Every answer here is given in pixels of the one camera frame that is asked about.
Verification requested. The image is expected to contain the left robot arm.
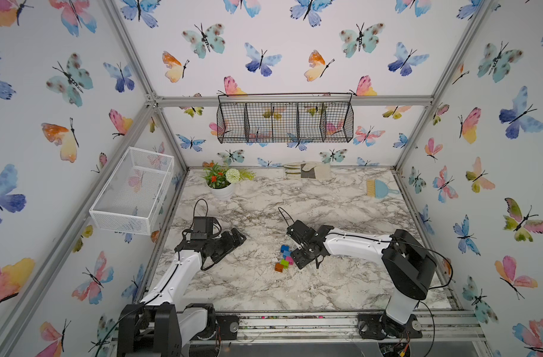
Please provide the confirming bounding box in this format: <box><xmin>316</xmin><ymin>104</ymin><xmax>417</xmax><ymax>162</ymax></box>
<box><xmin>117</xmin><ymin>228</ymin><xmax>247</xmax><ymax>356</ymax></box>

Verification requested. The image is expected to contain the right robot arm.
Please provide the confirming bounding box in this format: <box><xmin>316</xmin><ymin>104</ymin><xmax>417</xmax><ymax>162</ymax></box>
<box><xmin>286</xmin><ymin>220</ymin><xmax>436</xmax><ymax>329</ymax></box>

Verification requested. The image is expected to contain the white flower pot plant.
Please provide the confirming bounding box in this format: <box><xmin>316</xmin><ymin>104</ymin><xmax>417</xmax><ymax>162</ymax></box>
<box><xmin>202</xmin><ymin>162</ymin><xmax>256</xmax><ymax>201</ymax></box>

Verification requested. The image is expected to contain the blue hand brush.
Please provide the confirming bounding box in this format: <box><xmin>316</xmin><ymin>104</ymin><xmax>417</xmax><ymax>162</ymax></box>
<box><xmin>366</xmin><ymin>179</ymin><xmax>400</xmax><ymax>199</ymax></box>

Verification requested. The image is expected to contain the white mesh basket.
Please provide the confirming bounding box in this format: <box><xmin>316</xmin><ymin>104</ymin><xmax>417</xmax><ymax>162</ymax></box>
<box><xmin>89</xmin><ymin>147</ymin><xmax>175</xmax><ymax>235</ymax></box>

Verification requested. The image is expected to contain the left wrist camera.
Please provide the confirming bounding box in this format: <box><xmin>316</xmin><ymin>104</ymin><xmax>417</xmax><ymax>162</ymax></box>
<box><xmin>190</xmin><ymin>217</ymin><xmax>222</xmax><ymax>240</ymax></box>

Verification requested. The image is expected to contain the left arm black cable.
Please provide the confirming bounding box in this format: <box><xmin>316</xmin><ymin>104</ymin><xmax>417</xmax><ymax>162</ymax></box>
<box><xmin>92</xmin><ymin>307</ymin><xmax>138</xmax><ymax>357</ymax></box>

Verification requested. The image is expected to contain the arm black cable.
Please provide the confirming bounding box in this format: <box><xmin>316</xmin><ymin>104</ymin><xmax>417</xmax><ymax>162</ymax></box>
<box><xmin>413</xmin><ymin>242</ymin><xmax>454</xmax><ymax>357</ymax></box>
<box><xmin>92</xmin><ymin>307</ymin><xmax>138</xmax><ymax>357</ymax></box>

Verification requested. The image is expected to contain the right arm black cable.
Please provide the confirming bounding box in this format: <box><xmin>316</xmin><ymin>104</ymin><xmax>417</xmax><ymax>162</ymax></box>
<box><xmin>413</xmin><ymin>242</ymin><xmax>454</xmax><ymax>357</ymax></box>

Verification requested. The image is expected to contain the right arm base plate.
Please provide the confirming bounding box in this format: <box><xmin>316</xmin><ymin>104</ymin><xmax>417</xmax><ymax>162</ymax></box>
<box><xmin>357</xmin><ymin>312</ymin><xmax>423</xmax><ymax>341</ymax></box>

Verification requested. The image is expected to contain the black wire basket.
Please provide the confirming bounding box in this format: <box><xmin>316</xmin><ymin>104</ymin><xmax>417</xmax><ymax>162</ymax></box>
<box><xmin>213</xmin><ymin>93</ymin><xmax>355</xmax><ymax>144</ymax></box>

